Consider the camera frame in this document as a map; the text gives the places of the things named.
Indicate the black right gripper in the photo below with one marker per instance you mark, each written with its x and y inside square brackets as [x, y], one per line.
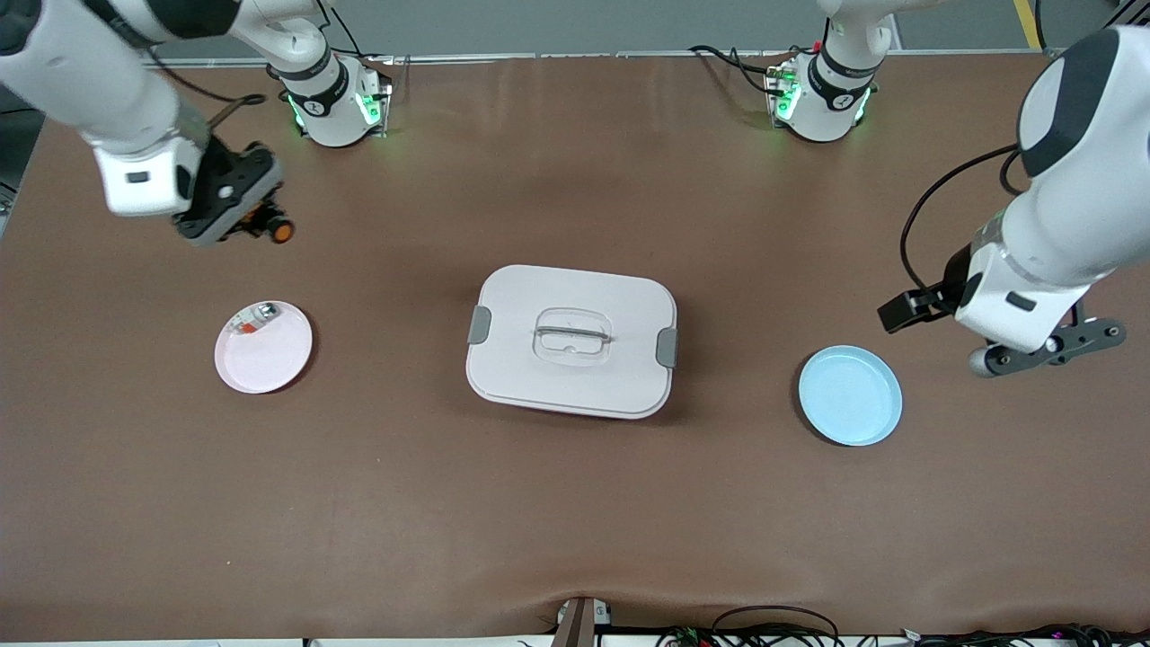
[255, 218]

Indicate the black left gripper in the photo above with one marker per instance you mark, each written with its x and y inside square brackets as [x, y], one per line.
[954, 280]

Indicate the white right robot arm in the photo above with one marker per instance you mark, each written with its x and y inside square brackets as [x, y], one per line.
[108, 99]

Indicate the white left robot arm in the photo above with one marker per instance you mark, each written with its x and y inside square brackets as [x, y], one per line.
[1078, 207]

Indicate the light blue round plate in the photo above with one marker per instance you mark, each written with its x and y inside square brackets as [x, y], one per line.
[849, 395]

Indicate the pink round plate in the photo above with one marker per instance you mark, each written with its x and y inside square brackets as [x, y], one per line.
[265, 359]

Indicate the brown table mat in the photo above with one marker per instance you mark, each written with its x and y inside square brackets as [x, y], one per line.
[269, 503]

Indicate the white lunch box grey latches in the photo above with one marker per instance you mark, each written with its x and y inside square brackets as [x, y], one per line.
[575, 377]

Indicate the white red green switch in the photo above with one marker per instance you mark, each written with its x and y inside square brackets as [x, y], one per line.
[256, 317]

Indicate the aluminium frame post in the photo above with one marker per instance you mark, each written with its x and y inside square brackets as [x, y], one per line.
[1134, 11]

